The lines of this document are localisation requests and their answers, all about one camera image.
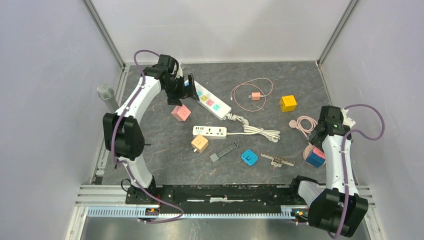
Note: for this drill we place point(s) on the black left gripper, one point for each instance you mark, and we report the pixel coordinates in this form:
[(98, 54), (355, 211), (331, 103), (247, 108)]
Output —
[(174, 99)]

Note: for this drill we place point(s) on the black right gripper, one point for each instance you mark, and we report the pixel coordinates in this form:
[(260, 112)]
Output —
[(314, 140)]

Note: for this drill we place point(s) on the pink cube plug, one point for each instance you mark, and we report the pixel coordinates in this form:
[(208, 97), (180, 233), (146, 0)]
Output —
[(181, 113)]

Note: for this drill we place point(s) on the long white power strip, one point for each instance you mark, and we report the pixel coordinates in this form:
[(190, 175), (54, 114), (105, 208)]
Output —
[(212, 103)]

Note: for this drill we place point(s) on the pink round socket base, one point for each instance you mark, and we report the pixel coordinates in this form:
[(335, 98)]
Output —
[(308, 149)]

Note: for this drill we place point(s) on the dark blue cube socket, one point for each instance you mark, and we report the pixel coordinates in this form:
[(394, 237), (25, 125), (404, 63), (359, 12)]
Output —
[(315, 160)]

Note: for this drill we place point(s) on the small white power strip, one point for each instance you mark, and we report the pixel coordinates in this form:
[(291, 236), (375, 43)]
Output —
[(210, 132)]

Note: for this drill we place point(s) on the yellow cube plug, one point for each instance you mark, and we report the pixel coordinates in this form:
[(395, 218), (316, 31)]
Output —
[(287, 103)]

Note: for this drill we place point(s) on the beige dragon plug adapter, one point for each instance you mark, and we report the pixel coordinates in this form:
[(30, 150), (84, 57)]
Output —
[(199, 144)]

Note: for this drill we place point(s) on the small orange plug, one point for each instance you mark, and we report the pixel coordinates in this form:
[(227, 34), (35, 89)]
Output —
[(256, 96)]

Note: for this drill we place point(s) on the blue plug adapter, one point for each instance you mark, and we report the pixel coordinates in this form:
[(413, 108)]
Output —
[(249, 157)]

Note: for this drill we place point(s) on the pink and blue block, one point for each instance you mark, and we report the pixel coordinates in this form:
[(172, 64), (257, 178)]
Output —
[(319, 153)]

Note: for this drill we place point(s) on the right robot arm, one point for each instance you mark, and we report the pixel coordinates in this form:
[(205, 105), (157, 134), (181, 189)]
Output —
[(337, 208)]

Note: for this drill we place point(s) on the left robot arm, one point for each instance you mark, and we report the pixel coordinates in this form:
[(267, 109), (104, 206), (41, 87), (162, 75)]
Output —
[(122, 132)]

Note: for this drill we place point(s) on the beige toothed ruler piece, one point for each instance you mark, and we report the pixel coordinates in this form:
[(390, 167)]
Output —
[(277, 161)]

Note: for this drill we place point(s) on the silver microphone on stand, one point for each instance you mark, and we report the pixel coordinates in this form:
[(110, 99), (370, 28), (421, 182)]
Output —
[(107, 95)]

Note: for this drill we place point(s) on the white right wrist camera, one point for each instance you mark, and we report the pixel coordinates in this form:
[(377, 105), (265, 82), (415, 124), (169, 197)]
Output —
[(347, 121)]

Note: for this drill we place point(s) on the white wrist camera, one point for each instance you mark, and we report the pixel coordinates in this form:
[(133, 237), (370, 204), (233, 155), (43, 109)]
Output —
[(178, 71), (347, 121)]

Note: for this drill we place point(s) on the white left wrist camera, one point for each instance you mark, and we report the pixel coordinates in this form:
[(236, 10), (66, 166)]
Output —
[(178, 71)]

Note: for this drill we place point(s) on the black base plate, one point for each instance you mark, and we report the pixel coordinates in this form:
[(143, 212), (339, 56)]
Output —
[(215, 199)]

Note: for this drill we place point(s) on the aluminium front rail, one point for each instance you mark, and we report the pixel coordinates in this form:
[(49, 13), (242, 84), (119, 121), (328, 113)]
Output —
[(109, 201)]

